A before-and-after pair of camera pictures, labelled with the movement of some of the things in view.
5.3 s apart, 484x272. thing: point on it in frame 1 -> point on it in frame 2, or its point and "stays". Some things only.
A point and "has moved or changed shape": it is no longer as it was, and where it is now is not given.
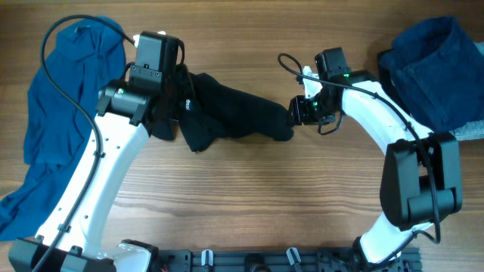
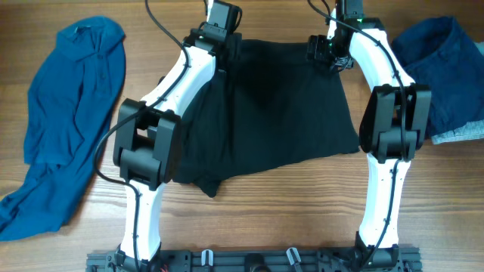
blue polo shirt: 86,58 stays
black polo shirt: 206,112 has moved or changed shape
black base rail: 277,260 stays
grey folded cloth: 470,131 stays
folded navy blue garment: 436,69 stays
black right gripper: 298,106 -> 316,48
